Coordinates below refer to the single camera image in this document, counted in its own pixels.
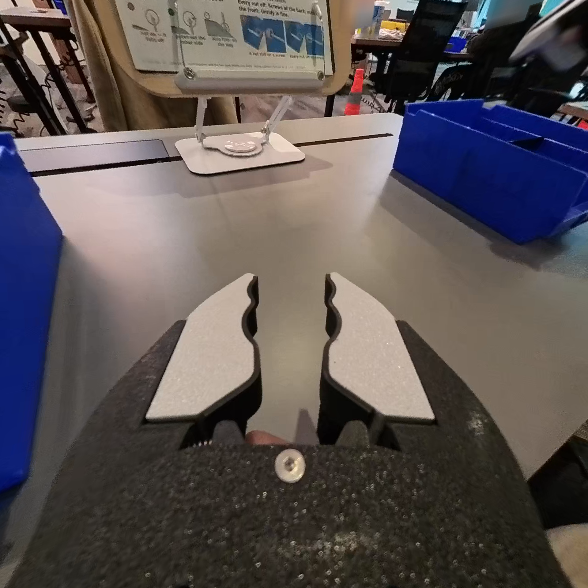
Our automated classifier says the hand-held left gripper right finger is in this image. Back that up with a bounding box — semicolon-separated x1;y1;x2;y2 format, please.
318;272;435;423

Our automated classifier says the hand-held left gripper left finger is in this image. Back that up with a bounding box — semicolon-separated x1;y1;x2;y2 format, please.
145;273;262;423

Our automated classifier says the blue plastic bin with dividers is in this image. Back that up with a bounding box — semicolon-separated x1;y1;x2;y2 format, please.
393;99;588;245

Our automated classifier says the black mesh office chair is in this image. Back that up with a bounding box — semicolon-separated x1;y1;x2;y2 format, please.
386;0;467;104

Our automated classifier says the cluttered wooden desk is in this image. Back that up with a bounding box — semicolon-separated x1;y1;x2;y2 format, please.
351;32;414;104

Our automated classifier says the orange traffic cone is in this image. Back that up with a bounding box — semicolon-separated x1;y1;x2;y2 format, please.
344;69;367;116

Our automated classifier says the tan hanging cloth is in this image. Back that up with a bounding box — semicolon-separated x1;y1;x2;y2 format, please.
71;0;239;131

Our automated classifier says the wooden backing board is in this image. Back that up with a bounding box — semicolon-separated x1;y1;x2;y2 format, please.
94;0;346;98

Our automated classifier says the printed instruction sheet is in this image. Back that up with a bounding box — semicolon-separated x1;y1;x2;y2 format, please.
115;0;334;76

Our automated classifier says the dark wooden side table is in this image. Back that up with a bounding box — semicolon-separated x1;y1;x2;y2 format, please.
0;7;97;136

